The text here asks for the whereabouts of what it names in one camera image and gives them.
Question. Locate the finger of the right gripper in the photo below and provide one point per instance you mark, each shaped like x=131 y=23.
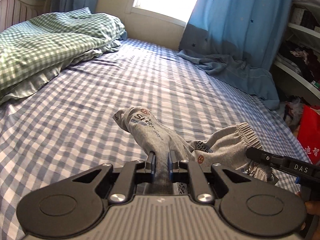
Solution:
x=268 y=159

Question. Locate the blue checked bed sheet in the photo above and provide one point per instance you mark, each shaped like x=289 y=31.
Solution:
x=67 y=127

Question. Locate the blue star curtain right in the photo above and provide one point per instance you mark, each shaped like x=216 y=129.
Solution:
x=248 y=30

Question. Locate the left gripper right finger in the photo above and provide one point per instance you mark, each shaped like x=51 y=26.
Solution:
x=190 y=173

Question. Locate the white shelf unit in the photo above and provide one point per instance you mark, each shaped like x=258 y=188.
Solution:
x=302 y=29

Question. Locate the red fabric bag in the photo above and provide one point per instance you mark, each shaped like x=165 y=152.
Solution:
x=309 y=133

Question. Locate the blue cloth on bed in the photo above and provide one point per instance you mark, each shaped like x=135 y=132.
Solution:
x=237 y=73

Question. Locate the striped headboard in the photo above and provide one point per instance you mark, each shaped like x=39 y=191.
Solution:
x=17 y=11

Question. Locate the green checked quilt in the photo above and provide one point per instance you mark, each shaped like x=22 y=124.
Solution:
x=37 y=50

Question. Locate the dark clothes on shelf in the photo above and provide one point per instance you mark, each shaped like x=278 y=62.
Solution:
x=302 y=59

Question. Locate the grey printed pants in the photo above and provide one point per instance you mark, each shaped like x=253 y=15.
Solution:
x=227 y=146

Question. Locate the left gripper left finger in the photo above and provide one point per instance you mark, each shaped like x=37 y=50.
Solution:
x=125 y=179

